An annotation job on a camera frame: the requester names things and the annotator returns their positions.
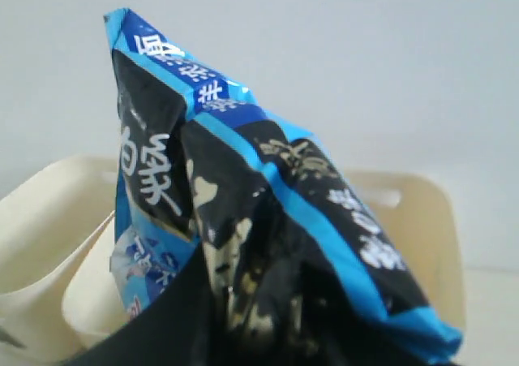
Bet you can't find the right cream plastic bin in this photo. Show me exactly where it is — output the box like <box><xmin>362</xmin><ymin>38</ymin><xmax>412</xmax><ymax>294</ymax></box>
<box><xmin>62</xmin><ymin>170</ymin><xmax>465</xmax><ymax>348</ymax></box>

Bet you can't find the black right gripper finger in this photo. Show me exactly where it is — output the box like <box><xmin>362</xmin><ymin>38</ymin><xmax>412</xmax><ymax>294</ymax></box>
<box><xmin>71</xmin><ymin>247</ymin><xmax>250</xmax><ymax>365</ymax></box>

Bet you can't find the blue noodle packet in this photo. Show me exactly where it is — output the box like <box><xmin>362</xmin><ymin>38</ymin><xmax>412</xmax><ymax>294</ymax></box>
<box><xmin>104</xmin><ymin>8</ymin><xmax>462</xmax><ymax>365</ymax></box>

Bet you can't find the middle cream plastic bin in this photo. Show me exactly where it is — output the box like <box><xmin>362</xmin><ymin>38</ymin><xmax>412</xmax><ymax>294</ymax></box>
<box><xmin>1</xmin><ymin>156</ymin><xmax>118</xmax><ymax>364</ymax></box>

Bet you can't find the cream plastic bin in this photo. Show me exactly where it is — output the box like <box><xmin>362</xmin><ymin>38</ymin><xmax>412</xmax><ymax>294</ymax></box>
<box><xmin>62</xmin><ymin>170</ymin><xmax>465</xmax><ymax>348</ymax></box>
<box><xmin>1</xmin><ymin>156</ymin><xmax>118</xmax><ymax>364</ymax></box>

